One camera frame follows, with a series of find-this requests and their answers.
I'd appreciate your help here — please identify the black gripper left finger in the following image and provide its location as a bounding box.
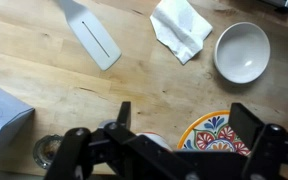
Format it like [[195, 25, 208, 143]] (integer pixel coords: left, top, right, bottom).
[[43, 101, 198, 180]]

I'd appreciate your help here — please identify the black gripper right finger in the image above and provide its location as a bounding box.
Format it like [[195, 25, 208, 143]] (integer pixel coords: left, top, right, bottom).
[[228, 102, 288, 180]]

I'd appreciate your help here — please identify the colourful patterned ceramic plate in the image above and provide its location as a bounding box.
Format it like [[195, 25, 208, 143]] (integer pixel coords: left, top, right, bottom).
[[177, 110, 252, 158]]

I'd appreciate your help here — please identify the white ceramic bowl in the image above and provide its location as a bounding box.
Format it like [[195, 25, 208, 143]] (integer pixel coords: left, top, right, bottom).
[[213, 21, 271, 85]]

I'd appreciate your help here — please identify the white crock with red fish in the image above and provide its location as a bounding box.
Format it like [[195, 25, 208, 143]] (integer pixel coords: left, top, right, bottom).
[[135, 131, 174, 153]]

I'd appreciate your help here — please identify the small metal cup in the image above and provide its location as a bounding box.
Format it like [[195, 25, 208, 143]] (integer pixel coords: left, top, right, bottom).
[[32, 134, 65, 170]]

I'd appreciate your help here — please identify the pale blue tissue box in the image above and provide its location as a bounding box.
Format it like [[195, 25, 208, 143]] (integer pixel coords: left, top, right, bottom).
[[0, 82, 36, 165]]

